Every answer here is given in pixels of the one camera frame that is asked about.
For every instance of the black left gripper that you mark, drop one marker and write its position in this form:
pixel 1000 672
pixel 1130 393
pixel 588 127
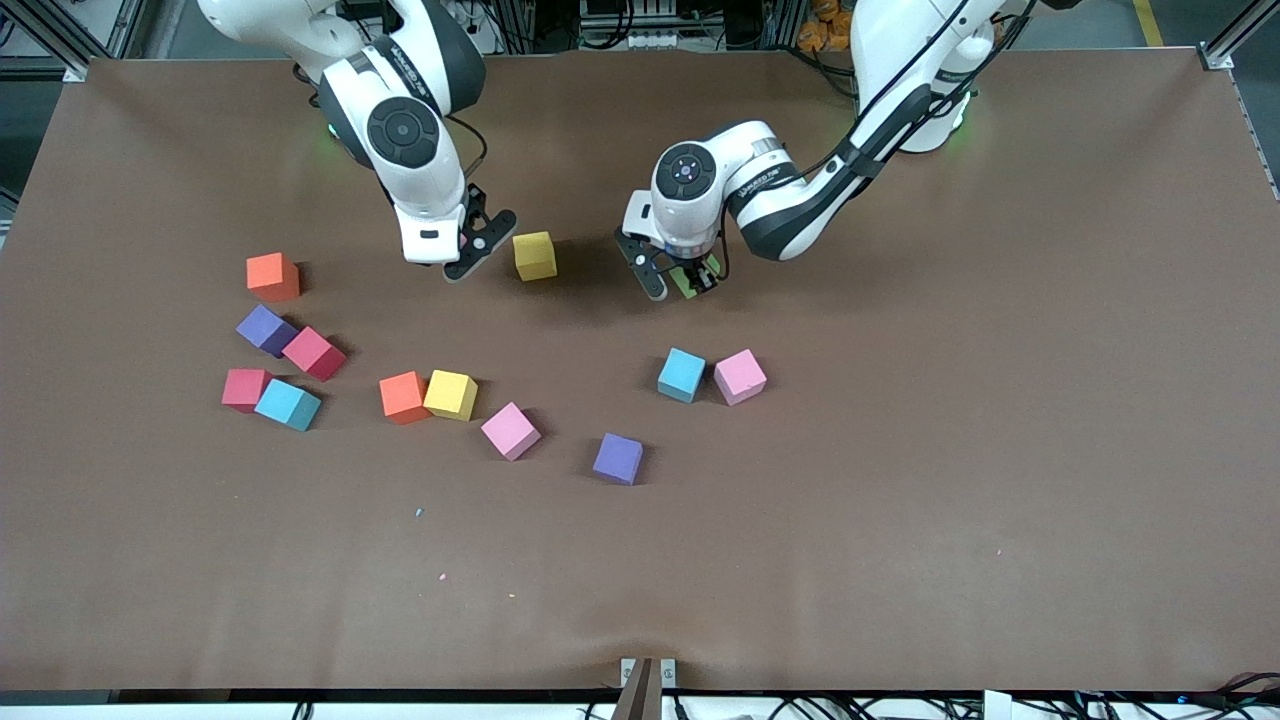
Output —
pixel 692 265

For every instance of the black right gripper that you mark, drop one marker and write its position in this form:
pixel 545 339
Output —
pixel 475 214

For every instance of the green foam cube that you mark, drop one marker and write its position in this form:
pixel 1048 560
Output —
pixel 686 283

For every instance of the yellow foam cube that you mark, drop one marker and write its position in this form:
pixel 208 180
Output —
pixel 450 395
pixel 535 255

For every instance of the light blue foam cube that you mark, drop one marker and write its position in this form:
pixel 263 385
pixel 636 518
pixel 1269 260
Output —
pixel 681 376
pixel 287 405

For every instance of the orange foam cube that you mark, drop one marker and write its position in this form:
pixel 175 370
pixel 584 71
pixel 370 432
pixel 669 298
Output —
pixel 272 278
pixel 404 398

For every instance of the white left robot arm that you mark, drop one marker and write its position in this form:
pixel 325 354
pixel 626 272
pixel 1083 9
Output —
pixel 690 215

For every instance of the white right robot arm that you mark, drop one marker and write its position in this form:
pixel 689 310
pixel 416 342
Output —
pixel 405 180

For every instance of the purple foam cube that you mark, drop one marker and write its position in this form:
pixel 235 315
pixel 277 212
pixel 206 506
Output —
pixel 618 459
pixel 265 330

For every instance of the red foam cube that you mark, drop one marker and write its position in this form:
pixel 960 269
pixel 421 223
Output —
pixel 314 354
pixel 244 390

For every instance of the grey equipment box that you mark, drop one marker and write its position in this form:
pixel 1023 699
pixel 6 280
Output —
pixel 635 15

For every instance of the bag of orange items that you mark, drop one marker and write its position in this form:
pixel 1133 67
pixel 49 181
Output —
pixel 825 30

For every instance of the white plug box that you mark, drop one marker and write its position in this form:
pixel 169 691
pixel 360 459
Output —
pixel 998 705

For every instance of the aluminium frame post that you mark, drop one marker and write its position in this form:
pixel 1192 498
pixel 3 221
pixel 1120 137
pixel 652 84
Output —
pixel 518 20
pixel 785 20

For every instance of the metal bracket plate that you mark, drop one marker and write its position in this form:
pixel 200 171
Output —
pixel 668 672

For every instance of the grey camera pole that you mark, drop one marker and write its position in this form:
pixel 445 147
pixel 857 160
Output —
pixel 640 695

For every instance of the aluminium frame bar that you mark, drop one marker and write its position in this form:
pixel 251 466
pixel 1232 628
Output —
pixel 1215 58
pixel 75 72

